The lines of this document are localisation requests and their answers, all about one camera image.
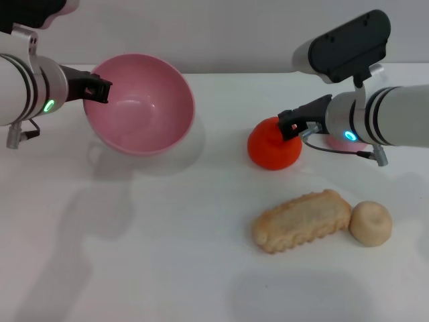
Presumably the right wrist camera housing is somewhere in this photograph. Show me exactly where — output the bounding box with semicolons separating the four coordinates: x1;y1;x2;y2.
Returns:
291;9;392;89

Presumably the orange toy fruit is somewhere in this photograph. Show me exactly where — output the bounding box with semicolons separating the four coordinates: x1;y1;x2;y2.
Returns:
247;115;303;171

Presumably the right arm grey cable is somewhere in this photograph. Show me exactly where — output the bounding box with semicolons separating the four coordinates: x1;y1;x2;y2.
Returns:
301;122;389;167

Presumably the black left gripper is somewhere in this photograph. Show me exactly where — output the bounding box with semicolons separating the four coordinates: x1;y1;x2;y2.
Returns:
60;65;113;104

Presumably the left wrist camera housing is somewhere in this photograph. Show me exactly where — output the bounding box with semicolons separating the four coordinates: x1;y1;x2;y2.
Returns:
0;0;80;34

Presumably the round beige toy bun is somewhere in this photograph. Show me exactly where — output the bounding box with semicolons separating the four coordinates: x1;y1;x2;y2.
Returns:
349;200;393;248

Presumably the long toy bread loaf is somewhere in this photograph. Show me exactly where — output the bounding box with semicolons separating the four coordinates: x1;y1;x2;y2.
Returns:
251;189;352;255

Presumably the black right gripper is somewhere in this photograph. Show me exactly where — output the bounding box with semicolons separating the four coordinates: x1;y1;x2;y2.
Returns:
277;95;332;142

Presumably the pink plastic bowl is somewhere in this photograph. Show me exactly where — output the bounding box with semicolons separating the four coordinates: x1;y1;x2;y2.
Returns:
82;53;196;156

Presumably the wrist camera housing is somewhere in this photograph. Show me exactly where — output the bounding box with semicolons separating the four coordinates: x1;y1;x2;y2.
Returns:
291;9;392;89
0;0;80;34

